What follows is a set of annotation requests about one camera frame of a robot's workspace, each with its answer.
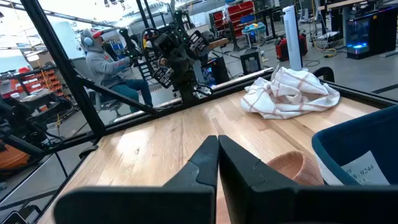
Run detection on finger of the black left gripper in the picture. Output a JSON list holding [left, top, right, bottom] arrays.
[[178, 45, 197, 68], [167, 55, 187, 77]]

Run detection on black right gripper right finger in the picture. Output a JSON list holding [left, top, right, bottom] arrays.
[[218, 134, 398, 224]]

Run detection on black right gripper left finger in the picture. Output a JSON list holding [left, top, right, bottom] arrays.
[[53, 135, 220, 224]]

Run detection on white towel wide red checks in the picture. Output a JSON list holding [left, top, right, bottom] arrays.
[[240, 65, 341, 120]]

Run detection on pink towel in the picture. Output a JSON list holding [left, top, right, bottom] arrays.
[[215, 151, 325, 224]]

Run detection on black computer tower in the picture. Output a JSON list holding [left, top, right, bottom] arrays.
[[201, 56, 230, 87]]

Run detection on person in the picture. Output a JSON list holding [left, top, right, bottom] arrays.
[[80, 27, 154, 113]]

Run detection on grey office chair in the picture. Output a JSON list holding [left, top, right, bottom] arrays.
[[88, 88, 125, 119]]

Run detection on red bin shelf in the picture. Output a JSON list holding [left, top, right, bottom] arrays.
[[212, 1, 255, 39]]

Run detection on black box with white front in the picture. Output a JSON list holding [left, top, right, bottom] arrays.
[[239, 49, 264, 76]]

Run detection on teal table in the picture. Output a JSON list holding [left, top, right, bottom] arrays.
[[241, 22, 267, 48]]

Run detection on red machine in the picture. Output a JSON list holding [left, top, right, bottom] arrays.
[[274, 33, 308, 62]]

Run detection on white printed paper label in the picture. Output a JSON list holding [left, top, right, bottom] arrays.
[[315, 151, 391, 187]]

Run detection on white tower fan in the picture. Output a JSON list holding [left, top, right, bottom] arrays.
[[282, 5, 304, 72]]

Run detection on navy blue fabric bin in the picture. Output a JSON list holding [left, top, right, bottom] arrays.
[[311, 105, 398, 187]]

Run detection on orange bin rack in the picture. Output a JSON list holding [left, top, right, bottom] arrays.
[[0, 65, 65, 100]]

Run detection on black equipment cart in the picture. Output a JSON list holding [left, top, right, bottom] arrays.
[[0, 91, 74, 158]]

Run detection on orange object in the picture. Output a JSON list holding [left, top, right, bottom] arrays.
[[0, 144, 31, 171]]

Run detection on black computer with blue light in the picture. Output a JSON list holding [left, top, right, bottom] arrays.
[[344, 6, 398, 60]]

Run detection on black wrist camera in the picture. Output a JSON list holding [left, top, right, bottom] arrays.
[[154, 33, 178, 58]]

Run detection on yellow cable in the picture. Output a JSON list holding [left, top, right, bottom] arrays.
[[310, 18, 338, 59]]

